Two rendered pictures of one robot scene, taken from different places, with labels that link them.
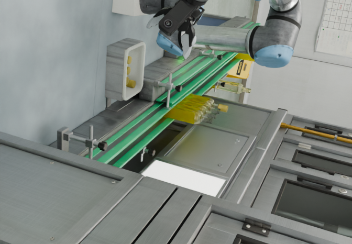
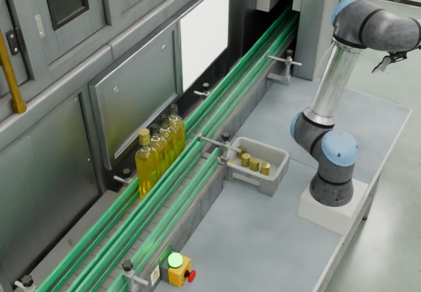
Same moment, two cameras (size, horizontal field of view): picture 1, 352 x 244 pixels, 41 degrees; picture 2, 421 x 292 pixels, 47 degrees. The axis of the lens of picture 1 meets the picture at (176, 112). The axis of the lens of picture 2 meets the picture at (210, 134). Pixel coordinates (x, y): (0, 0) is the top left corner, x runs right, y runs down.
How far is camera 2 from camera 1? 3.01 m
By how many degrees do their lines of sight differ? 104
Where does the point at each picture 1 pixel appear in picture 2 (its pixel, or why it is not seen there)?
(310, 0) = not seen: outside the picture
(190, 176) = (187, 47)
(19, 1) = (376, 116)
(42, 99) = (299, 107)
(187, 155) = (165, 86)
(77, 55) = not seen: hidden behind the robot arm
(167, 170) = (190, 67)
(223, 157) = (151, 61)
